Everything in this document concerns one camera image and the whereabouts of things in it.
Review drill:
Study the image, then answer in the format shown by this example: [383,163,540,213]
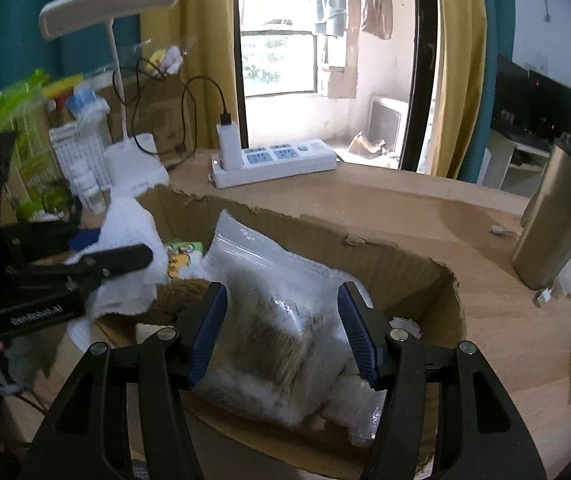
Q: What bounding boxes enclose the crumpled cardboard scraps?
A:
[348,131,389,157]

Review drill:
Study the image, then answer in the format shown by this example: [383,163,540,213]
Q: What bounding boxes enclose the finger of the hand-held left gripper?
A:
[64,243,154,287]
[23,228,102,264]

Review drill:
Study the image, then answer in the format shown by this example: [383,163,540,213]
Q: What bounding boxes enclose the black computer tower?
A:
[528,70,571,141]

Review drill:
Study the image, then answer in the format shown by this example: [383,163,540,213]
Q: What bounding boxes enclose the wide teal curtain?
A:
[0,0,141,126]

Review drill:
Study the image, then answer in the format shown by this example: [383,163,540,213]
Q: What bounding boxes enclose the black charger cable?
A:
[133,57,229,166]

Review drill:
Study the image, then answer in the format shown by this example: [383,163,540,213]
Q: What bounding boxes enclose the brown carton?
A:
[98,77,199,158]

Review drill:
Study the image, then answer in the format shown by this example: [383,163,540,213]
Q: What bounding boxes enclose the white charger plug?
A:
[217,112,243,171]

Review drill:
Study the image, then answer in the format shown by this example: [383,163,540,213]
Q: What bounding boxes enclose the narrow teal curtain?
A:
[475,0,516,186]

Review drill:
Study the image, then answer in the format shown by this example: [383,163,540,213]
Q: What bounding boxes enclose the steel tumbler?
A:
[510,132,571,291]

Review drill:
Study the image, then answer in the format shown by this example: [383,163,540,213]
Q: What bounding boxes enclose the white computer desk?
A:
[478,127,553,198]

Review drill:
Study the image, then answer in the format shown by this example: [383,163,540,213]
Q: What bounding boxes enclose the white power strip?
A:
[209,139,337,190]

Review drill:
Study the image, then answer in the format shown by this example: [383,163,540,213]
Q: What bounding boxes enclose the green snack package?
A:
[0,69,66,223]

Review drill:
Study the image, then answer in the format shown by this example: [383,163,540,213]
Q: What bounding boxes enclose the small white bottle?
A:
[78,170,106,213]

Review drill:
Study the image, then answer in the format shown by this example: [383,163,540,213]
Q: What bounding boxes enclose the white balcony appliance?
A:
[367,94,410,153]

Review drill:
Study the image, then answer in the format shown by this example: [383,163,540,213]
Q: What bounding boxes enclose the wide yellow curtain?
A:
[138,0,239,153]

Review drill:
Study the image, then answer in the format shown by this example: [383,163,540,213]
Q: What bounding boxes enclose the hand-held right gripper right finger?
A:
[336,281,549,480]

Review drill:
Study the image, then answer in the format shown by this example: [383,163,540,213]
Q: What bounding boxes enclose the cardboard box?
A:
[68,185,466,480]

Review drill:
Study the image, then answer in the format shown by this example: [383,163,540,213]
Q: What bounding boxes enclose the yellow cartoon print packet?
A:
[163,241,205,281]

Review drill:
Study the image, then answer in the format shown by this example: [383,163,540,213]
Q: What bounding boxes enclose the colourful snack packets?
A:
[40,74,111,126]

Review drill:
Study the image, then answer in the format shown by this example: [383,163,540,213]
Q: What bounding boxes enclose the white towel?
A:
[66,196,171,321]

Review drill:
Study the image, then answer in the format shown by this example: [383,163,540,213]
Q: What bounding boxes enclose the black door frame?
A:
[398,0,441,173]

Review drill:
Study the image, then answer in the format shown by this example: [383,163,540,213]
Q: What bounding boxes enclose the narrow yellow curtain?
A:
[430,0,489,181]

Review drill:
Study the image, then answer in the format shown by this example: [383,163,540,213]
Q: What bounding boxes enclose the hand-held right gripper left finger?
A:
[18,282,229,480]

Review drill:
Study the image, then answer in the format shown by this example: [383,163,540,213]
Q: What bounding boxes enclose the black computer monitor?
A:
[493,54,531,133]

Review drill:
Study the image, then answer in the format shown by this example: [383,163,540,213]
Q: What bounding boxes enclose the clear zip bag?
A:
[186,210,391,428]

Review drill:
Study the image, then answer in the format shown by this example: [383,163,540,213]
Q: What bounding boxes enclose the clear bag of small toys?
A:
[146,42,189,78]

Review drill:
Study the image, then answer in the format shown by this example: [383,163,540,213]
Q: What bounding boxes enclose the brown plush toy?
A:
[144,278,214,328]

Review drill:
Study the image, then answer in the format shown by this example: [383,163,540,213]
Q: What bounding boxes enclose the white desk lamp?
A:
[39,0,185,197]

